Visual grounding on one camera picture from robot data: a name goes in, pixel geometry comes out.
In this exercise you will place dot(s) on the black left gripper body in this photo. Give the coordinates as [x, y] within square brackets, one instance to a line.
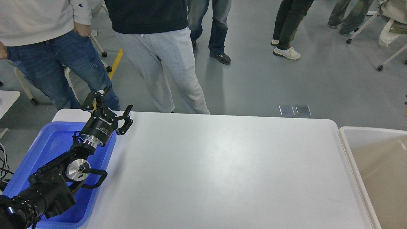
[99, 128]

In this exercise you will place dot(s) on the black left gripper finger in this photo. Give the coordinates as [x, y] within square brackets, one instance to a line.
[127, 121]
[95, 100]

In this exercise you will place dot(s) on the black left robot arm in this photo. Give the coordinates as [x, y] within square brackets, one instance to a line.
[53, 186]

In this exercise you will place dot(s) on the white chair behind people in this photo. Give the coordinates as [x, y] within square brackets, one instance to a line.
[98, 44]

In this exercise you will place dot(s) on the person in blue jeans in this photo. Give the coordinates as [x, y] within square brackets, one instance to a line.
[42, 36]

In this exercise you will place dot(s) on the white side table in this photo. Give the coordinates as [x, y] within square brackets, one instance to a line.
[7, 99]

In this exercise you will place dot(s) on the person in grey sweatpants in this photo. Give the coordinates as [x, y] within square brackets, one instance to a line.
[154, 34]

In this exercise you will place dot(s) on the person in dark jeans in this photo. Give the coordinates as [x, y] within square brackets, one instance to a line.
[220, 10]

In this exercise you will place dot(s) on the metal floor plate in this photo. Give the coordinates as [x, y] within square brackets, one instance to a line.
[286, 110]
[303, 110]

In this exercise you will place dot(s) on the person in white sneakers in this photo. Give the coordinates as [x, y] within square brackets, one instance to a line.
[289, 16]

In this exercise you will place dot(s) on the person in olive trousers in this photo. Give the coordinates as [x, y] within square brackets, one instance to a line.
[354, 19]

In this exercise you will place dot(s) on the beige plastic bin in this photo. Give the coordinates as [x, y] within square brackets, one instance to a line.
[378, 160]

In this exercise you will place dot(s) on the white rolling chair right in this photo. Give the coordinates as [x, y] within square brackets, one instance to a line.
[394, 12]

